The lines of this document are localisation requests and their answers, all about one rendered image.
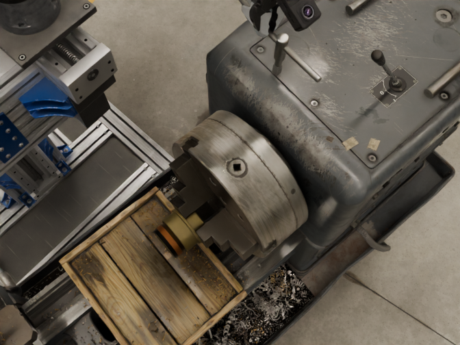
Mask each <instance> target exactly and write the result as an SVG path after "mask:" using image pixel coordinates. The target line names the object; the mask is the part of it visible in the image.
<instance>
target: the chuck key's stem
mask: <svg viewBox="0 0 460 345"><path fill-rule="evenodd" d="M288 41H289V36H288V35H287V34H285V33H280V34H279V35H278V36H277V41H276V45H275V50H274V59H275V63H274V64H273V67H272V72H273V73H274V74H275V75H276V76H277V75H278V74H280V73H281V71H282V67H283V65H282V61H284V59H285V55H286V52H285V51H284V50H283V48H284V47H286V46H287V45H288Z"/></svg>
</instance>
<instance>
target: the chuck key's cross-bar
mask: <svg viewBox="0 0 460 345"><path fill-rule="evenodd" d="M238 1H239V2H240V3H241V4H242V5H246V6H248V7H250V6H251V5H250V3H249V2H248V1H247V0H238ZM268 32H269V34H268V36H269V37H270V38H271V39H272V40H273V41H274V42H275V43H276V41H277V35H276V34H275V33H274V32H273V31H272V30H271V29H270V28H269V29H268ZM283 50H284V51H285V52H286V53H287V54H288V55H289V56H290V57H291V58H292V59H293V60H294V61H295V62H296V63H297V64H298V65H299V66H300V67H301V68H302V69H303V70H304V71H305V72H306V73H307V74H308V75H309V76H310V77H311V78H312V79H314V80H315V81H316V82H317V83H318V82H319V81H320V80H321V79H322V78H321V76H319V74H317V72H316V71H314V70H313V69H312V68H311V67H310V66H309V65H308V64H307V63H306V62H305V61H304V60H303V59H302V58H300V57H299V56H298V55H297V54H296V53H295V52H294V51H293V50H292V49H291V48H290V47H289V46H286V47H284V48H283Z"/></svg>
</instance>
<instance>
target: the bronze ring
mask: <svg viewBox="0 0 460 345"><path fill-rule="evenodd" d="M162 222H163V223H164V224H163V225H160V226H158V227H157V228H156V230H154V231H153V232H154V234H155V235H156V236H157V238H158V239H159V240H160V242H161V243H162V244H163V245H164V246H165V247H166V249H167V250H168V251H169V253H170V254H171V255H172V256H173V257H174V258H176V257H178V256H180V254H182V253H183V250H185V251H189V250H190V249H191V248H192V247H193V246H194V245H196V244H197V243H198V244H200V243H201V239H200V237H199V236H198V235H197V233H196V231H197V230H198V229H200V228H201V227H202V226H203V225H204V224H205V223H204V222H203V220H202V219H201V217H200V216H199V215H198V214H197V213H196V212H195V211H194V212H192V213H191V214H190V215H189V216H188V217H187V218H184V217H183V216H182V215H181V214H180V213H179V212H178V211H177V210H176V209H173V210H172V214H170V215H169V216H168V217H166V218H165V219H164V220H163V221H162Z"/></svg>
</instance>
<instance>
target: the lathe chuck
mask: <svg viewBox="0 0 460 345"><path fill-rule="evenodd" d="M191 139H193V140H195V141H197V143H198V145H196V146H195V147H194V148H193V147H191V148H189V149H188V153H189V154H190V156H191V158H192V159H193V160H194V163H195V164H196V166H197V167H198V169H199V170H200V172H201V174H202V175H203V177H204V179H205V180H206V182H207V184H208V185H209V187H210V188H211V190H212V192H213V193H214V194H215V195H216V196H217V197H218V198H219V199H220V200H221V202H222V203H223V205H224V206H225V209H227V211H228V212H229V213H230V214H231V215H232V216H233V217H234V218H235V219H236V220H237V221H238V222H239V223H240V224H241V225H242V226H243V227H244V228H245V229H246V231H247V232H248V233H249V234H250V235H251V236H252V237H253V238H254V239H255V240H256V241H257V242H258V243H259V244H260V245H261V246H262V248H266V247H267V246H268V244H269V243H270V242H271V241H272V240H273V242H274V244H273V245H272V247H271V248H270V249H269V250H267V251H266V252H264V253H263V252H262V251H261V250H260V249H259V248H258V249H257V250H256V251H255V252H254V253H253V255H255V256H257V257H261V258H264V257H266V256H267V255H268V254H269V253H270V252H272V251H273V250H274V249H275V248H276V247H278V245H280V243H282V242H283V241H284V240H285V239H286V238H288V237H289V236H290V235H291V234H293V233H294V232H295V230H296V217H295V214H294V211H293V209H292V206H291V205H290V202H289V201H288V198H287V196H286V195H285V193H284V191H283V190H282V188H281V186H280V185H279V184H278V182H277V180H276V179H275V178H274V177H273V175H272V173H271V172H270V171H269V170H268V169H267V167H266V166H265V165H264V163H263V162H262V161H261V160H260V159H259V158H258V156H257V155H256V154H255V153H254V152H253V151H252V150H251V149H250V148H249V146H248V145H247V144H246V143H245V142H243V141H242V140H241V139H240V138H239V137H238V136H237V135H235V134H234V133H233V132H232V131H231V130H230V129H228V128H227V127H225V126H224V125H222V124H221V123H219V122H217V121H214V120H211V119H206V120H204V121H203V122H201V123H200V124H199V125H197V126H196V127H195V128H193V129H192V130H191V131H189V132H188V133H187V134H186V135H184V136H183V137H182V138H180V139H179V140H178V141H176V142H175V143H174V144H173V145H172V154H173V156H174V158H175V159H177V158H178V157H179V156H181V155H182V154H183V153H184V152H183V149H182V148H181V147H182V146H183V145H184V144H185V142H187V141H188V140H191ZM235 159H240V160H242V161H243V162H244V163H245V165H246V170H245V173H244V174H243V175H240V176H235V175H232V174H231V173H230V172H229V164H230V162H231V161H233V160H235Z"/></svg>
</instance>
